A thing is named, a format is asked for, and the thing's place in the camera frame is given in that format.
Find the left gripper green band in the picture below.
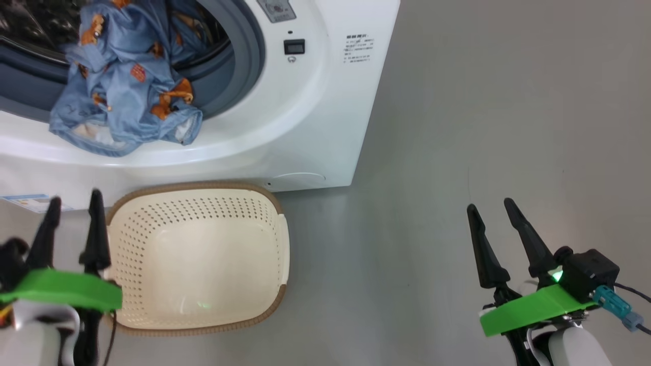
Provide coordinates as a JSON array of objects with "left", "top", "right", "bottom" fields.
[{"left": 0, "top": 189, "right": 123, "bottom": 312}]

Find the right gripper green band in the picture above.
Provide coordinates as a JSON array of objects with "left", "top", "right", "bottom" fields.
[{"left": 466, "top": 198, "right": 598, "bottom": 337}]

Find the blue printed garment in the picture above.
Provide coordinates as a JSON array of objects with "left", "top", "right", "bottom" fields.
[
  {"left": 49, "top": 0, "right": 203, "bottom": 157},
  {"left": 165, "top": 0, "right": 217, "bottom": 67}
]

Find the white front-load washing machine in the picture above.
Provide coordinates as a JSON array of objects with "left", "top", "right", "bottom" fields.
[{"left": 0, "top": 0, "right": 401, "bottom": 210}]

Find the blue energy label sticker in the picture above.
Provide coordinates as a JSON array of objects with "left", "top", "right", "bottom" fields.
[{"left": 0, "top": 195, "right": 74, "bottom": 214}]

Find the cream perforated laundry basket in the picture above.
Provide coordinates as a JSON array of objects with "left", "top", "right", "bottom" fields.
[{"left": 104, "top": 181, "right": 290, "bottom": 336}]

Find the round white filter cover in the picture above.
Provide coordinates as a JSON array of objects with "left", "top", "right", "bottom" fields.
[{"left": 268, "top": 173, "right": 326, "bottom": 190}]

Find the small black text sticker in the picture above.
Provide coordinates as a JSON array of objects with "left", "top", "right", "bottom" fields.
[{"left": 344, "top": 34, "right": 375, "bottom": 64}]

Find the grey warning label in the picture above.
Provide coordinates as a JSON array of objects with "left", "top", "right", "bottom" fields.
[{"left": 256, "top": 0, "right": 297, "bottom": 23}]

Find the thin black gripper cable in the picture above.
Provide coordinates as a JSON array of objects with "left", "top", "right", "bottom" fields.
[
  {"left": 103, "top": 310, "right": 119, "bottom": 366},
  {"left": 613, "top": 282, "right": 651, "bottom": 336}
]

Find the teal cable connector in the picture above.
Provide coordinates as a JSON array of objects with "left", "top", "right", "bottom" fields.
[{"left": 593, "top": 286, "right": 644, "bottom": 331}]

